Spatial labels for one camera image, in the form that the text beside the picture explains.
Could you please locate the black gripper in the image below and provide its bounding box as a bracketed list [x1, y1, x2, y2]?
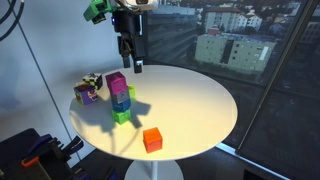
[111, 8, 147, 75]

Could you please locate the orange hollow plastic block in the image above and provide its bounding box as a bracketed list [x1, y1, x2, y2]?
[142, 126, 164, 154]

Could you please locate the magenta plastic block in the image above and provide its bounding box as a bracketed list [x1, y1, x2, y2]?
[105, 71, 129, 96]

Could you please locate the small yellow-green plastic block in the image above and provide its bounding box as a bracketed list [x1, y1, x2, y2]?
[127, 83, 137, 100]

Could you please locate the grey plastic block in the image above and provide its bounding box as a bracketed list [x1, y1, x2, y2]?
[111, 88, 131, 105]

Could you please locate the blue plastic block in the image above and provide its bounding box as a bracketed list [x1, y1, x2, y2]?
[111, 98, 132, 114]

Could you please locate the green plastic block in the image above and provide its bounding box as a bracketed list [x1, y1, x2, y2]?
[111, 108, 133, 127]

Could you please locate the black white checkered soft cube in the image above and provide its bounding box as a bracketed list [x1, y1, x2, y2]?
[82, 72, 104, 91]

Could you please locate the purple colourful soft cube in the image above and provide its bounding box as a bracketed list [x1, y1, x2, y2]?
[73, 82, 100, 107]

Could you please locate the pale green building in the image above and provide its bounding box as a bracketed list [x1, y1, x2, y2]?
[194, 32, 278, 75]

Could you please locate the black spring clamp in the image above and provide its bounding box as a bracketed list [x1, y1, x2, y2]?
[61, 135, 85, 158]

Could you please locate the white red-roofed building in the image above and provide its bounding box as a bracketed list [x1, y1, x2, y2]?
[203, 6, 264, 35]

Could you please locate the blue orange bar clamp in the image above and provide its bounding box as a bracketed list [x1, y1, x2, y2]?
[21, 133, 56, 168]

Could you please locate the black tool cart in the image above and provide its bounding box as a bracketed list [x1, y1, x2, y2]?
[0, 127, 88, 180]

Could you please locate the white window sill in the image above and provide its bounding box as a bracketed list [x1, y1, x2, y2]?
[214, 142, 292, 180]

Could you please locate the green wrist camera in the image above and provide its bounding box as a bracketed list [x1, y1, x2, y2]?
[82, 0, 113, 26]

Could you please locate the white table pedestal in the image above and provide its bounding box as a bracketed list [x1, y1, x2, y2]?
[124, 159, 185, 180]

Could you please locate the black cable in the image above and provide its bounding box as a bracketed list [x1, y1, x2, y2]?
[0, 0, 26, 43]
[0, 0, 18, 26]

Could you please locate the dark window frame post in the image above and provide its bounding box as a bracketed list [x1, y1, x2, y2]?
[235, 0, 320, 158]

